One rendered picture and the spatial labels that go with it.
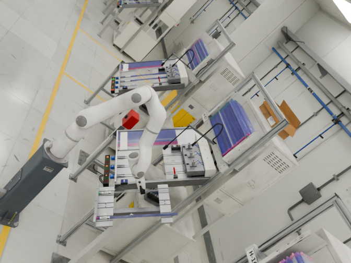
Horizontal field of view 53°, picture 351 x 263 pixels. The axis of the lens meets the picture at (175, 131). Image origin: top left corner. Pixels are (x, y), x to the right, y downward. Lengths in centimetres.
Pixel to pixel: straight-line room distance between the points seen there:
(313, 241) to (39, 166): 170
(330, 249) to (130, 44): 576
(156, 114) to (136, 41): 504
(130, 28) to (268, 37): 265
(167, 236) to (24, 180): 126
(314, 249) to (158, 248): 156
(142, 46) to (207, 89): 339
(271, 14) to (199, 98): 221
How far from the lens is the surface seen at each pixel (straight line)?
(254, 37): 571
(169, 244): 319
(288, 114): 318
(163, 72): 413
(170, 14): 693
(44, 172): 252
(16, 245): 286
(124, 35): 702
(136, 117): 347
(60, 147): 240
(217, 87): 392
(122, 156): 288
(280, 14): 573
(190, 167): 268
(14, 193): 269
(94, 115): 219
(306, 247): 201
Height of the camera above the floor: 217
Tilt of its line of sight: 20 degrees down
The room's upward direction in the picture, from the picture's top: 47 degrees clockwise
